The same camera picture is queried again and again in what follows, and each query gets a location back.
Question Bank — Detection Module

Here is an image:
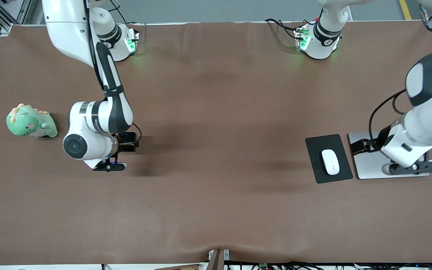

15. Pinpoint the white computer mouse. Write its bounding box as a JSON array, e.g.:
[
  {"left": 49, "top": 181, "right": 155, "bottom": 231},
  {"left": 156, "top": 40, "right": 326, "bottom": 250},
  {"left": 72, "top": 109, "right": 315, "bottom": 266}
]
[{"left": 321, "top": 149, "right": 341, "bottom": 176}]

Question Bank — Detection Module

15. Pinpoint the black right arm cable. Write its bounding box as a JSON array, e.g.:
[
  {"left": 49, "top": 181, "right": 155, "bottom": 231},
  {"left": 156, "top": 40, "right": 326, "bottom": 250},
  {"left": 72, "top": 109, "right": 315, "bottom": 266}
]
[{"left": 83, "top": 0, "right": 108, "bottom": 92}]

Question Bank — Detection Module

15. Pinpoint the black mouse pad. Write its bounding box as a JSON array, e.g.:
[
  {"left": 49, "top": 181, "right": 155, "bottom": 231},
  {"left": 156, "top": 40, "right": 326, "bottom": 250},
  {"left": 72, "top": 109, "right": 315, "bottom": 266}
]
[{"left": 305, "top": 134, "right": 354, "bottom": 184}]

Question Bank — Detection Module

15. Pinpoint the silver closed laptop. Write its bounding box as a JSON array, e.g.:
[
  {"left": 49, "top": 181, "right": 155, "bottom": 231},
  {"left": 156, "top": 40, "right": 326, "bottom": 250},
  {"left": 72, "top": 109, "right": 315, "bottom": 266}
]
[{"left": 348, "top": 131, "right": 430, "bottom": 180}]

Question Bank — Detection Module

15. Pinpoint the green dinosaur plush toy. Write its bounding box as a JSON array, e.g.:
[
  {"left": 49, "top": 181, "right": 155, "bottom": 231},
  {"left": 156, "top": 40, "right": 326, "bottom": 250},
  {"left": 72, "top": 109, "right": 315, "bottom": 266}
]
[{"left": 6, "top": 103, "right": 58, "bottom": 138}]

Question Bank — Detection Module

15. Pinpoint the brown table cover mat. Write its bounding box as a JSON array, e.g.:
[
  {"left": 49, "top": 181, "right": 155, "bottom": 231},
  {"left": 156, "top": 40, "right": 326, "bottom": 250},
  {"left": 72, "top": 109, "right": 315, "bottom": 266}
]
[{"left": 0, "top": 21, "right": 432, "bottom": 266}]

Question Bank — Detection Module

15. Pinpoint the black left base cable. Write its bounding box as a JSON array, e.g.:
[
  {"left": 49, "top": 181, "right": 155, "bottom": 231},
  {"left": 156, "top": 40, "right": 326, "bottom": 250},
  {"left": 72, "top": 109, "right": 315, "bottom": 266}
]
[{"left": 265, "top": 18, "right": 303, "bottom": 40}]

